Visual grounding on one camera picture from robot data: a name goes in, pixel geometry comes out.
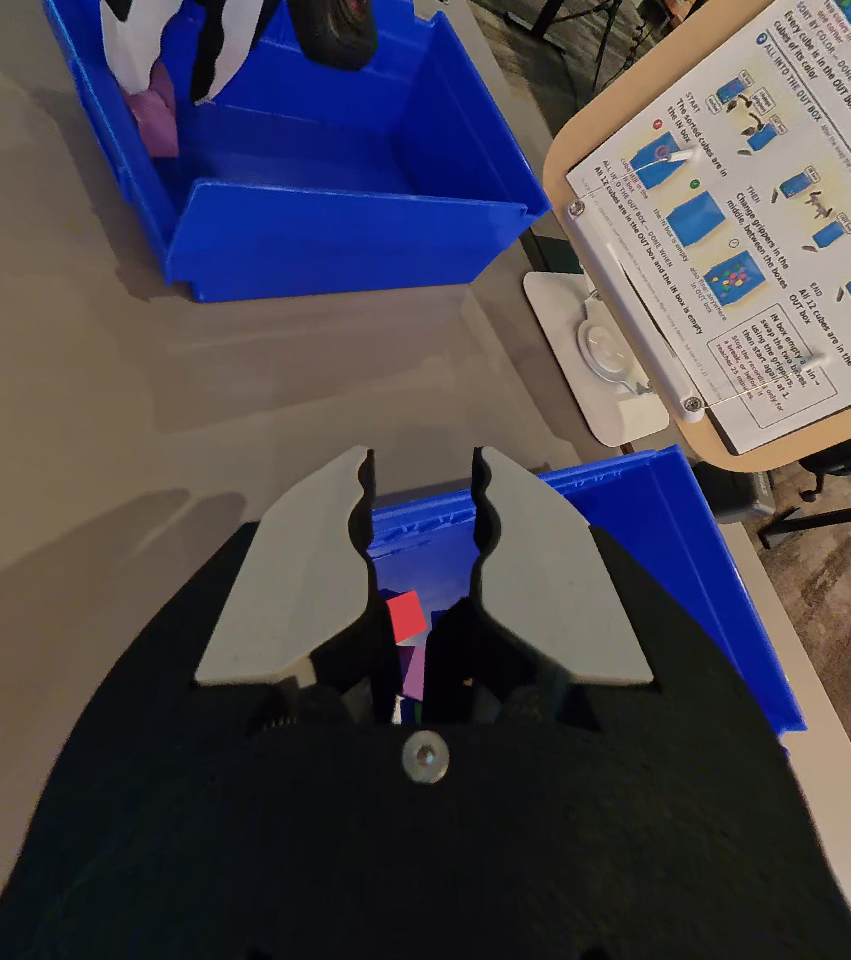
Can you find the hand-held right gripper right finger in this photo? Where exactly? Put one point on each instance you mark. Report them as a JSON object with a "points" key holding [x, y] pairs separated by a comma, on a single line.
{"points": [[560, 592]]}

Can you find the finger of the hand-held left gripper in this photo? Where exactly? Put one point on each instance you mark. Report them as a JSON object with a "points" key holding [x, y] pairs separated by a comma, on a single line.
{"points": [[234, 41], [133, 45]]}

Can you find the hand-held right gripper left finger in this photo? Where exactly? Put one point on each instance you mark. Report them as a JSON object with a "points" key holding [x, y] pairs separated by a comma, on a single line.
{"points": [[287, 592]]}

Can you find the purple wooden cube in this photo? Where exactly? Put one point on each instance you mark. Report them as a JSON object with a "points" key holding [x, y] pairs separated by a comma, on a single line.
{"points": [[154, 124], [412, 671], [165, 79]]}

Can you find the red wooden cube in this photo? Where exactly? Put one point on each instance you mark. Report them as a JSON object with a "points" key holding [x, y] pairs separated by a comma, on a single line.
{"points": [[406, 616]]}

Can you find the blue plastic bin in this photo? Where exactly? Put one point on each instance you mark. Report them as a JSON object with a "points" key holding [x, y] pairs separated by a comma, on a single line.
{"points": [[320, 225], [680, 540]]}

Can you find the grey desk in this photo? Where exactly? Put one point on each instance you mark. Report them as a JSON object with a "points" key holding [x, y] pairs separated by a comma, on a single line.
{"points": [[95, 390]]}

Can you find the black power brick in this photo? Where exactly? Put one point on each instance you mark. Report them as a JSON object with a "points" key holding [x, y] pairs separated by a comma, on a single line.
{"points": [[733, 491]]}

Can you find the white board stand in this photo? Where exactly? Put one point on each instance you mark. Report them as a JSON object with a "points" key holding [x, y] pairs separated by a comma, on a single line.
{"points": [[560, 315]]}

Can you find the black office chair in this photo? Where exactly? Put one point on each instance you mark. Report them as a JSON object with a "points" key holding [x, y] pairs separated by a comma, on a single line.
{"points": [[845, 480]]}

